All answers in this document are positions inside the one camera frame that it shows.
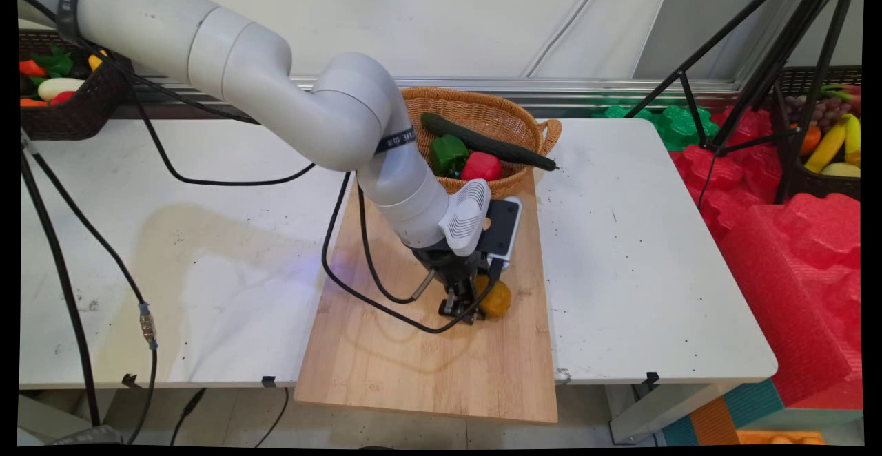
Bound white toy radish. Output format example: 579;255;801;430
38;78;85;101

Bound dark green toy cucumber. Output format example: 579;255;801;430
420;112;557;172

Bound dark woven vegetable basket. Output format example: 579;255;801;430
19;29;136;141

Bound green toy leafy vegetable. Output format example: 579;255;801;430
31;44;74;76

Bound wooden cutting board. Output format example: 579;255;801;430
294;163;559;424

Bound black bag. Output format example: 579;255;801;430
48;425;125;446

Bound red toy bell pepper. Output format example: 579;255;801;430
460;152;504;183

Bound black floor cable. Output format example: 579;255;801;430
255;387;290;448
170;388;207;446

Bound white vented camera mount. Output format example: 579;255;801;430
438;179;492;257

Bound orange foam mat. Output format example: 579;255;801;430
736;430;826;446

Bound black velcro strap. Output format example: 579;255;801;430
374;125;418;155
55;0;99;47

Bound white table leg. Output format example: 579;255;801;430
610;382;735;444

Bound dark woven fruit basket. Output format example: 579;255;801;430
779;65;862;202

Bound aluminium wall rail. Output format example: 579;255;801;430
114;76;741;121

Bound red foam puzzle mat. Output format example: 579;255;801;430
670;106;790;240

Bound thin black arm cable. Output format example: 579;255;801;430
19;0;316;187

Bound purple toy grapes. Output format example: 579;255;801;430
786;96;852;133

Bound thick black cable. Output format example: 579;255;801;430
19;153;102;429

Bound large red foam slab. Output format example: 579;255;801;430
717;193;863;408

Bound tan wicker basket with handles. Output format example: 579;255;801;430
400;86;563;200

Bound red and green toy fruit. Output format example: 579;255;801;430
821;84;862;116

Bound black tripod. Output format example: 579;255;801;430
624;0;862;205

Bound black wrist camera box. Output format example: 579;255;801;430
479;196;522;271

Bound yellow toy banana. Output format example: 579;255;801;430
844;113;862;167
804;117;848;174

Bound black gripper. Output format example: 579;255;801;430
412;244;505;326

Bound green foam puzzle mat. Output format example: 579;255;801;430
593;101;721;152

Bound yellow toy bell pepper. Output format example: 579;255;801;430
474;275;513;319

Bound black cable with metal connector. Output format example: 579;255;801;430
21;129;159;445

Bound green toy bell pepper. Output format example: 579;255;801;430
430;134;471;178

